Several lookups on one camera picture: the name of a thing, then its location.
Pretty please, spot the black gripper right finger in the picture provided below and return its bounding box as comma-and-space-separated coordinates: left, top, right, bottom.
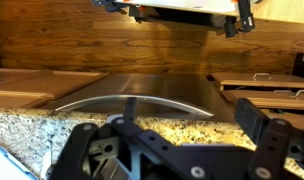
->
235, 98, 304, 180

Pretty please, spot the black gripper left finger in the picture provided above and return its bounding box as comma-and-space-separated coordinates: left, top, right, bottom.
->
49, 116, 180, 180

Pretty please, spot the stainless steel dishwasher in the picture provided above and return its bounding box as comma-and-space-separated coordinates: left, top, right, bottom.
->
47, 74, 234, 123

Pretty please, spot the blue rimmed food container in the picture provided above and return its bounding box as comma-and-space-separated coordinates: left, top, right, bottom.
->
0, 147, 39, 180

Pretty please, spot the wooden cabinet door left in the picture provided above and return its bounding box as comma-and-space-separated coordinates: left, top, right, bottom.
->
0, 68, 107, 108

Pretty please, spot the white table with clamps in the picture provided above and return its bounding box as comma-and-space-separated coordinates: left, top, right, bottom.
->
91, 0, 262, 38

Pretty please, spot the wooden drawer with handle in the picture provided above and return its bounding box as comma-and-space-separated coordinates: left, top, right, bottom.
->
211, 72, 304, 90

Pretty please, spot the curved steel dishwasher handle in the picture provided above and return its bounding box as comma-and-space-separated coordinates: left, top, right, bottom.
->
56, 94, 214, 118

